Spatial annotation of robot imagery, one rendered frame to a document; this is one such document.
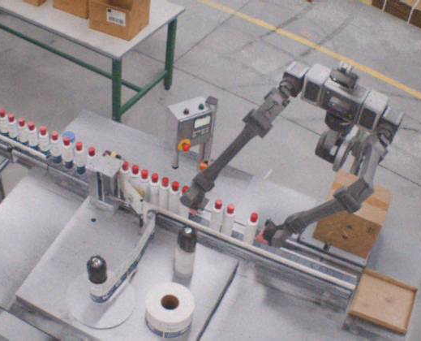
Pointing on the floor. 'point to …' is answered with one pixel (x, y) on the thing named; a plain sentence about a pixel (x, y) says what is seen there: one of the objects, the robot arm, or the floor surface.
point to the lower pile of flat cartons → (408, 10)
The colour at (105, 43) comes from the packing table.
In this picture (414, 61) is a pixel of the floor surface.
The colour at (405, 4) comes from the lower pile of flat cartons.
